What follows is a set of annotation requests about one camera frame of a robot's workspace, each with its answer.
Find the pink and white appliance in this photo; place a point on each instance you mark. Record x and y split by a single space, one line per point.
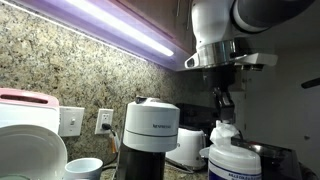
21 107

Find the wooden upper cabinet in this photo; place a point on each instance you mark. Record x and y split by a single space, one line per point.
170 17

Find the white two-slot toaster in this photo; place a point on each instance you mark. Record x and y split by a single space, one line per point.
190 141

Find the white light switch plate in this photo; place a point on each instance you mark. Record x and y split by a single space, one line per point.
70 121

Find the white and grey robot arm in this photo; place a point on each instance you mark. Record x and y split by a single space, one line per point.
217 25

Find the black and white coffee machine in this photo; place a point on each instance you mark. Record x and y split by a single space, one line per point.
150 131

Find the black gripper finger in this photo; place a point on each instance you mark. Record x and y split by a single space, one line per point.
224 105

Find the white paper towel wipe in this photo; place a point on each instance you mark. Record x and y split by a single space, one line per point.
221 135

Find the under-cabinet light strip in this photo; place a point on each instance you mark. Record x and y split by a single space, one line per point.
119 25

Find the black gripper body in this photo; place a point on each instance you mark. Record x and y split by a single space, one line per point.
219 77

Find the white wall power outlet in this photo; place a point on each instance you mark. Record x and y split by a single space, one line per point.
105 116

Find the white wipes canister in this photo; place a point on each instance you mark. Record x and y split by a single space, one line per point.
233 163

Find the white ceramic cup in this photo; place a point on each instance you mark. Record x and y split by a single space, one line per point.
83 169

